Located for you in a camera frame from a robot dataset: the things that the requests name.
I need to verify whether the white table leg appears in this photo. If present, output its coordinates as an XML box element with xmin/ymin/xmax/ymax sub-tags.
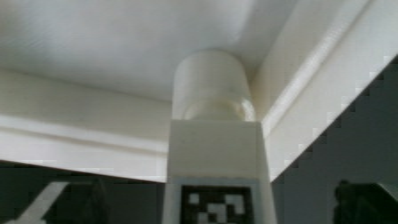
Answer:
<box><xmin>162</xmin><ymin>50</ymin><xmax>277</xmax><ymax>224</ymax></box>

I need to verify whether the white square tabletop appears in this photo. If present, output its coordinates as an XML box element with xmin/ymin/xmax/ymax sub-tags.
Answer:
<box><xmin>0</xmin><ymin>0</ymin><xmax>398</xmax><ymax>181</ymax></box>

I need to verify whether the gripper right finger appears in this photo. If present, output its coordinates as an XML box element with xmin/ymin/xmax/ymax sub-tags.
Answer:
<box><xmin>332</xmin><ymin>180</ymin><xmax>398</xmax><ymax>224</ymax></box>

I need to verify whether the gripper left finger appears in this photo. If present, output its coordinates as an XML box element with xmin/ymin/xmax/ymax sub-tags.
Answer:
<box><xmin>16</xmin><ymin>180</ymin><xmax>110</xmax><ymax>224</ymax></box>

